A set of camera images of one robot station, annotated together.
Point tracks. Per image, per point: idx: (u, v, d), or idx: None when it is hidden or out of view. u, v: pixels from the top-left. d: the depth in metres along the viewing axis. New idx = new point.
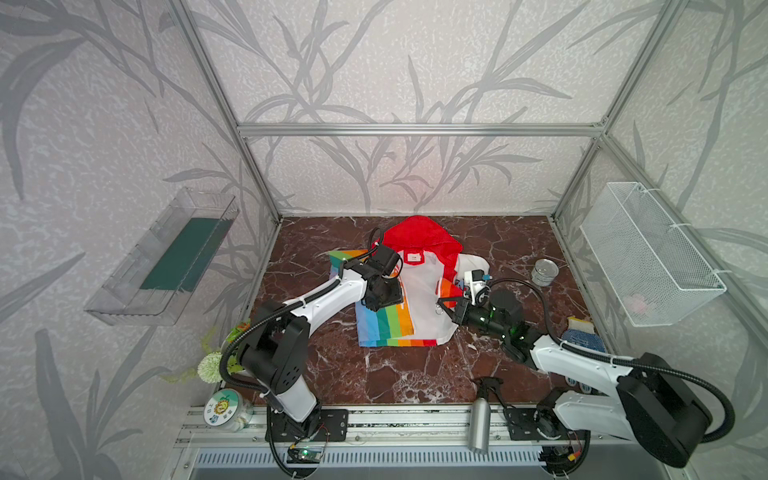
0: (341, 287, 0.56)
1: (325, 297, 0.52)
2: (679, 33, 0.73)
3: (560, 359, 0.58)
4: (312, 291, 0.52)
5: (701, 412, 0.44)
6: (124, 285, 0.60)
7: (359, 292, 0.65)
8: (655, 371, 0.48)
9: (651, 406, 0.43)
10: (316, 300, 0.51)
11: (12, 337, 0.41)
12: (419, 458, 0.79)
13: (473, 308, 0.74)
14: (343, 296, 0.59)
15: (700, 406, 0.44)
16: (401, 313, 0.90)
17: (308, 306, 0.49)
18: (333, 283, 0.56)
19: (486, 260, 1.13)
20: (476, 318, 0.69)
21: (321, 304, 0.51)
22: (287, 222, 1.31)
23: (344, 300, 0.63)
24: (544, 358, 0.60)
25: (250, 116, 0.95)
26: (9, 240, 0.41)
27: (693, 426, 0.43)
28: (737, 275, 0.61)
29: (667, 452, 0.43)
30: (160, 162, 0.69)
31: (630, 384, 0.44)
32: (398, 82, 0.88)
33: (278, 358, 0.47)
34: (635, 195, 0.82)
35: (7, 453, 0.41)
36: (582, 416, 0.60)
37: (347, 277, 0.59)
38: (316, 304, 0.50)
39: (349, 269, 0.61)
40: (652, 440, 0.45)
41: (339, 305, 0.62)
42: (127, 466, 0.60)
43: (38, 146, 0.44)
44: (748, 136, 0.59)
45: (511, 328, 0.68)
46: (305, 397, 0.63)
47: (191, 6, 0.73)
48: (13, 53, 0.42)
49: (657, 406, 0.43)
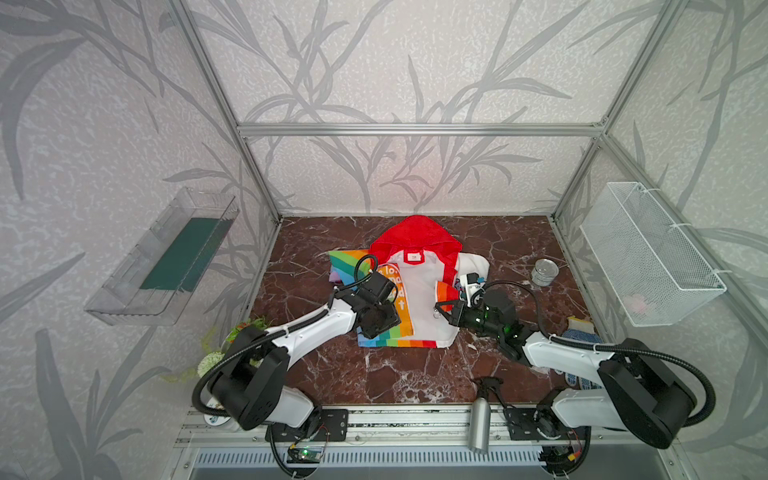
0: (328, 318, 0.55)
1: (309, 329, 0.51)
2: (679, 33, 0.73)
3: (549, 351, 0.60)
4: (298, 320, 0.50)
5: (685, 393, 0.45)
6: (124, 285, 0.60)
7: (347, 325, 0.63)
8: (638, 356, 0.50)
9: (631, 386, 0.44)
10: (300, 331, 0.49)
11: (12, 337, 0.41)
12: (419, 458, 0.79)
13: (469, 310, 0.76)
14: (329, 327, 0.57)
15: (684, 387, 0.45)
16: (401, 313, 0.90)
17: (290, 337, 0.47)
18: (321, 312, 0.54)
19: (486, 260, 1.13)
20: (472, 320, 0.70)
21: (305, 336, 0.50)
22: (287, 222, 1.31)
23: (329, 333, 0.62)
24: (534, 351, 0.63)
25: (250, 116, 0.95)
26: (9, 240, 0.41)
27: (678, 406, 0.44)
28: (737, 275, 0.61)
29: (655, 433, 0.44)
30: (160, 162, 0.69)
31: (611, 367, 0.45)
32: (398, 82, 0.88)
33: (250, 391, 0.44)
34: (635, 195, 0.82)
35: (7, 453, 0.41)
36: (576, 410, 0.61)
37: (337, 307, 0.57)
38: (299, 336, 0.48)
39: (340, 300, 0.59)
40: (641, 423, 0.45)
41: (323, 335, 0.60)
42: (127, 466, 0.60)
43: (38, 146, 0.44)
44: (748, 136, 0.59)
45: (506, 327, 0.70)
46: (302, 401, 0.63)
47: (191, 6, 0.73)
48: (14, 53, 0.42)
49: (638, 387, 0.44)
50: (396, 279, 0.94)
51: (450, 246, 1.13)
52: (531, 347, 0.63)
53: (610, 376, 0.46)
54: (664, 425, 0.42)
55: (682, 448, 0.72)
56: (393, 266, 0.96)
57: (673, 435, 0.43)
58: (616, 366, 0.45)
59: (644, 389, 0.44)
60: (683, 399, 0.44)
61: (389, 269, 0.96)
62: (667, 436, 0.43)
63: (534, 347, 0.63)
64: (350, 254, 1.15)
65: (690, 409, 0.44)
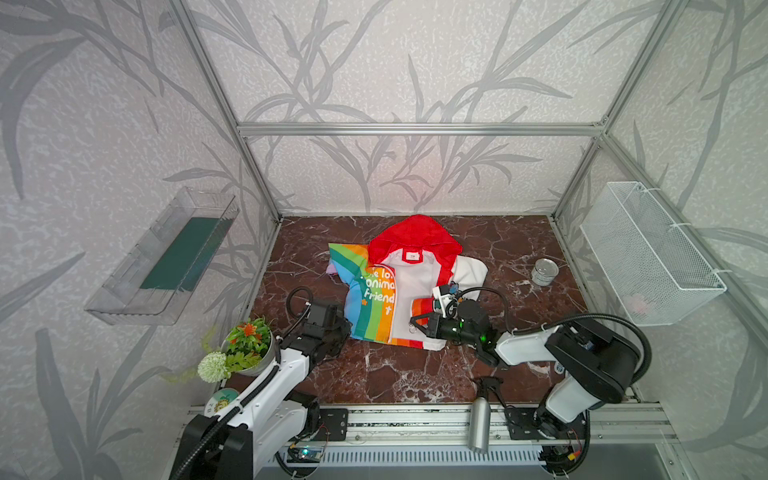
0: (282, 374, 0.52)
1: (265, 393, 0.48)
2: (680, 32, 0.72)
3: (512, 343, 0.65)
4: (248, 391, 0.47)
5: (626, 347, 0.48)
6: (124, 284, 0.60)
7: (304, 370, 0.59)
8: (577, 322, 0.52)
9: (576, 354, 0.48)
10: (255, 400, 0.46)
11: (12, 337, 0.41)
12: (418, 457, 0.79)
13: (444, 322, 0.78)
14: (285, 382, 0.54)
15: (624, 342, 0.48)
16: (385, 317, 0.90)
17: (246, 410, 0.44)
18: (271, 371, 0.52)
19: (483, 264, 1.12)
20: (449, 331, 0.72)
21: (262, 403, 0.47)
22: (287, 221, 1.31)
23: (289, 387, 0.67)
24: (507, 352, 0.67)
25: (250, 115, 0.95)
26: (9, 240, 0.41)
27: (622, 360, 0.47)
28: (737, 275, 0.61)
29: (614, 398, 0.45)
30: (159, 162, 0.69)
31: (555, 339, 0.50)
32: (398, 81, 0.88)
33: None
34: (635, 195, 0.82)
35: (6, 453, 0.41)
36: (565, 402, 0.62)
37: (287, 359, 0.55)
38: (255, 405, 0.45)
39: (287, 351, 0.57)
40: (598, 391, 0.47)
41: (283, 393, 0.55)
42: (127, 466, 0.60)
43: (38, 145, 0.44)
44: (748, 136, 0.59)
45: (481, 336, 0.72)
46: (293, 411, 0.61)
47: (191, 5, 0.73)
48: (13, 52, 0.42)
49: (582, 352, 0.48)
50: (389, 284, 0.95)
51: (450, 248, 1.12)
52: (502, 348, 0.68)
53: (556, 348, 0.51)
54: (619, 384, 0.45)
55: (682, 448, 0.72)
56: (389, 271, 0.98)
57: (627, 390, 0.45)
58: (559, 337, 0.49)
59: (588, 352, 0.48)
60: (624, 351, 0.48)
61: (385, 272, 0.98)
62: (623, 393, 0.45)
63: (505, 346, 0.67)
64: (348, 248, 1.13)
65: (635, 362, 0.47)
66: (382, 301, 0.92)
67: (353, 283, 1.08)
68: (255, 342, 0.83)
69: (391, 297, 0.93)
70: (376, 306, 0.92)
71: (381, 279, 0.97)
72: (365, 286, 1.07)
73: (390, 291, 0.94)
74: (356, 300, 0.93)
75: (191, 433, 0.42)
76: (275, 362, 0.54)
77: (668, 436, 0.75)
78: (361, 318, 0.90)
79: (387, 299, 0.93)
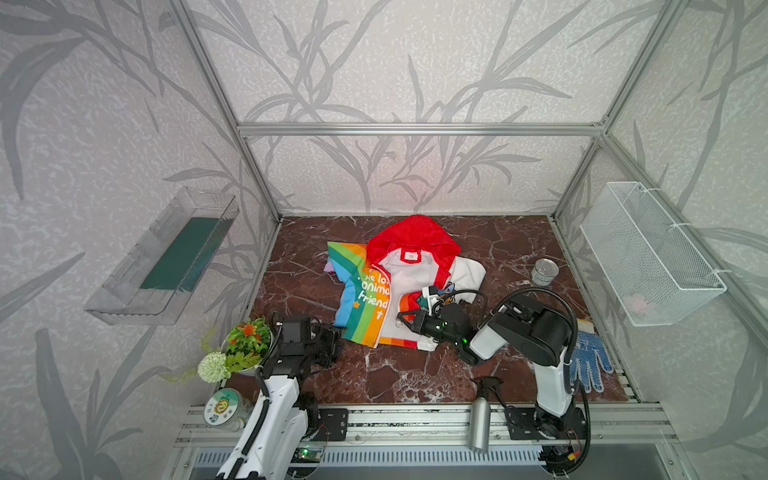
0: (275, 405, 0.51)
1: (264, 432, 0.47)
2: (679, 33, 0.73)
3: (478, 337, 0.72)
4: (246, 437, 0.46)
5: (555, 316, 0.54)
6: (124, 284, 0.60)
7: (295, 391, 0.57)
8: (515, 300, 0.62)
9: (511, 326, 0.56)
10: (257, 442, 0.46)
11: (12, 337, 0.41)
12: (418, 458, 0.79)
13: (429, 320, 0.83)
14: (281, 412, 0.52)
15: (554, 312, 0.55)
16: (375, 321, 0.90)
17: (251, 456, 0.44)
18: (263, 407, 0.51)
19: (482, 265, 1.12)
20: (433, 329, 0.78)
21: (264, 442, 0.46)
22: (287, 221, 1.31)
23: (285, 414, 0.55)
24: (480, 348, 0.74)
25: (250, 116, 0.95)
26: (9, 240, 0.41)
27: (551, 329, 0.53)
28: (737, 275, 0.61)
29: (551, 362, 0.57)
30: (159, 162, 0.69)
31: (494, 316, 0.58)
32: (398, 82, 0.88)
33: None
34: (635, 195, 0.82)
35: (6, 452, 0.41)
36: (544, 390, 0.65)
37: (276, 388, 0.54)
38: (259, 447, 0.45)
39: (273, 378, 0.56)
40: (537, 358, 0.59)
41: (281, 423, 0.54)
42: (127, 466, 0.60)
43: (38, 145, 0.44)
44: (748, 136, 0.59)
45: (463, 336, 0.78)
46: (295, 421, 0.60)
47: (191, 5, 0.73)
48: (13, 52, 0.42)
49: (516, 324, 0.55)
50: (384, 289, 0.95)
51: (449, 248, 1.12)
52: (474, 344, 0.74)
53: (495, 323, 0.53)
54: (549, 349, 0.52)
55: (682, 448, 0.72)
56: (386, 275, 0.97)
57: (558, 354, 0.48)
58: (497, 313, 0.57)
59: (521, 323, 0.54)
60: (554, 322, 0.54)
61: (381, 277, 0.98)
62: (554, 358, 0.55)
63: (477, 343, 0.73)
64: (348, 247, 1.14)
65: (563, 330, 0.54)
66: (375, 305, 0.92)
67: (349, 282, 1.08)
68: (255, 342, 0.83)
69: (384, 302, 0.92)
70: (368, 309, 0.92)
71: (377, 282, 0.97)
72: (361, 287, 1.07)
73: (384, 297, 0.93)
74: (350, 300, 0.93)
75: None
76: (264, 396, 0.53)
77: (668, 436, 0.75)
78: (352, 320, 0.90)
79: (380, 304, 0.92)
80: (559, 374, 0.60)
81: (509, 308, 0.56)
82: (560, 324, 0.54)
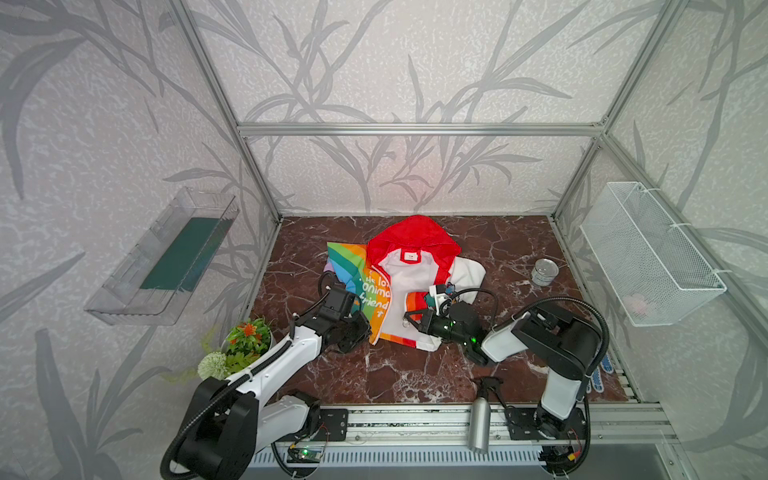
0: (292, 350, 0.52)
1: (273, 367, 0.48)
2: (679, 33, 0.73)
3: (493, 338, 0.69)
4: (259, 361, 0.48)
5: (583, 327, 0.51)
6: (124, 284, 0.60)
7: (313, 352, 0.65)
8: (541, 309, 0.59)
9: (540, 337, 0.52)
10: (265, 370, 0.47)
11: (12, 337, 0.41)
12: (417, 457, 0.79)
13: (437, 320, 0.81)
14: (294, 358, 0.54)
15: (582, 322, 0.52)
16: (375, 319, 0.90)
17: (256, 378, 0.45)
18: (282, 346, 0.52)
19: (482, 265, 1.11)
20: (441, 329, 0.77)
21: (270, 374, 0.47)
22: (287, 221, 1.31)
23: (297, 363, 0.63)
24: (492, 350, 0.71)
25: (250, 116, 0.95)
26: (9, 240, 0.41)
27: (582, 341, 0.50)
28: (737, 275, 0.61)
29: (579, 375, 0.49)
30: (159, 162, 0.69)
31: (521, 325, 0.54)
32: (398, 81, 0.88)
33: (221, 449, 0.41)
34: (635, 195, 0.82)
35: (6, 453, 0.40)
36: (550, 392, 0.64)
37: (300, 336, 0.56)
38: (264, 375, 0.46)
39: (302, 328, 0.57)
40: (564, 371, 0.56)
41: (291, 368, 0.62)
42: (127, 466, 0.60)
43: (38, 146, 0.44)
44: (748, 136, 0.59)
45: (471, 336, 0.75)
46: (295, 405, 0.61)
47: (191, 5, 0.73)
48: (14, 53, 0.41)
49: (545, 335, 0.51)
50: (385, 292, 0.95)
51: (449, 248, 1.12)
52: (486, 345, 0.72)
53: (523, 334, 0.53)
54: (579, 361, 0.48)
55: (682, 448, 0.72)
56: (386, 278, 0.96)
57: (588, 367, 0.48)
58: (524, 323, 0.53)
59: (550, 334, 0.51)
60: (583, 332, 0.51)
61: (382, 280, 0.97)
62: (583, 371, 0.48)
63: (490, 345, 0.70)
64: (348, 247, 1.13)
65: (594, 342, 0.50)
66: (375, 306, 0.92)
67: (350, 283, 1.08)
68: (255, 342, 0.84)
69: (384, 304, 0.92)
70: (368, 309, 0.78)
71: (378, 285, 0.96)
72: (361, 289, 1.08)
73: (384, 299, 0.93)
74: None
75: (202, 394, 0.43)
76: (288, 338, 0.54)
77: (668, 436, 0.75)
78: None
79: (380, 304, 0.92)
80: (576, 384, 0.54)
81: (533, 315, 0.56)
82: (589, 337, 0.51)
